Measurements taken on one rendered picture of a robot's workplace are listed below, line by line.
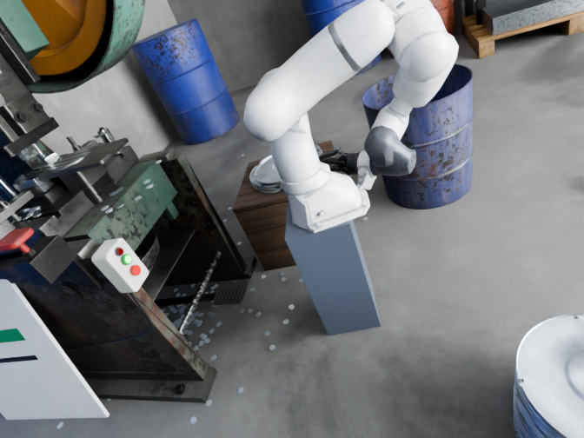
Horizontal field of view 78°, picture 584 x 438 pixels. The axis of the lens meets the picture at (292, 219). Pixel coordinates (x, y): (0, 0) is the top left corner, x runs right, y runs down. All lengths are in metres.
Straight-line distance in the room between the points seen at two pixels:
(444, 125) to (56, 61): 1.37
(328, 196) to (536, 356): 0.56
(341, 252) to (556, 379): 0.53
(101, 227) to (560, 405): 1.12
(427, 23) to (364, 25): 0.12
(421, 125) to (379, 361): 0.83
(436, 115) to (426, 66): 0.66
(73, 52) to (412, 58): 1.11
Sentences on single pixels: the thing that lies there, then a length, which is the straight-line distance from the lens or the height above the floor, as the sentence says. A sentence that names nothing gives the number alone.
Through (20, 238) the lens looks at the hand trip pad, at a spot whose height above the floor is 0.76.
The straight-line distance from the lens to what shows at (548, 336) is 0.97.
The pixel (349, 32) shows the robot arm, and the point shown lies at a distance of 0.78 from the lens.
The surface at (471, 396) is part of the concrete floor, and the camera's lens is 1.15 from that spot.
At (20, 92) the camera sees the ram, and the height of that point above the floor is 0.98.
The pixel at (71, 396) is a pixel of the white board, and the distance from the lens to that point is 1.59.
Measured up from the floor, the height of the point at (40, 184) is 0.76.
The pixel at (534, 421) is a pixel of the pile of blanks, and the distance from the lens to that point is 0.93.
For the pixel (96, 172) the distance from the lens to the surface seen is 1.23.
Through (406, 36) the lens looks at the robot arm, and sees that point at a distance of 0.81.
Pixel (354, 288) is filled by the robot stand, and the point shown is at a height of 0.21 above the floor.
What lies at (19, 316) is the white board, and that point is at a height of 0.46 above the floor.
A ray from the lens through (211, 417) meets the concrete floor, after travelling 1.32.
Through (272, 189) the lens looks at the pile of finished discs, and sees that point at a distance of 1.39.
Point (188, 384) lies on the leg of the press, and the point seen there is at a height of 0.03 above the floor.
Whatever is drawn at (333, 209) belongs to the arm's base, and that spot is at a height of 0.48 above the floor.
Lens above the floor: 1.04
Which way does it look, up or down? 34 degrees down
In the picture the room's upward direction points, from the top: 23 degrees counter-clockwise
